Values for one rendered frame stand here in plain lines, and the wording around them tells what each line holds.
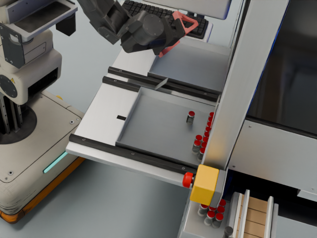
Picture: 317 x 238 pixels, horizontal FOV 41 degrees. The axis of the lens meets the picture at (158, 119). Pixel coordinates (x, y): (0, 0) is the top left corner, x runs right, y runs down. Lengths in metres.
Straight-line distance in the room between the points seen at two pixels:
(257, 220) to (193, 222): 0.17
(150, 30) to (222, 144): 0.33
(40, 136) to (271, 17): 1.52
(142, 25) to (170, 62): 0.62
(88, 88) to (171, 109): 1.39
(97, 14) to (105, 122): 0.44
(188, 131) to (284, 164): 0.40
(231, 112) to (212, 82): 0.59
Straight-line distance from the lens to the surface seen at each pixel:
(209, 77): 1.59
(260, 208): 1.21
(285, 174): 1.13
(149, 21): 1.03
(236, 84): 0.94
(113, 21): 1.07
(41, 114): 2.24
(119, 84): 1.49
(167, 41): 1.13
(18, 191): 1.99
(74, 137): 1.31
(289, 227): 1.32
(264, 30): 0.86
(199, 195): 1.10
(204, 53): 1.70
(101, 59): 3.00
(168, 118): 1.41
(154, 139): 1.34
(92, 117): 1.39
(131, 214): 2.21
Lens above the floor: 1.90
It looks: 46 degrees down
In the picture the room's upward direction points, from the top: 9 degrees clockwise
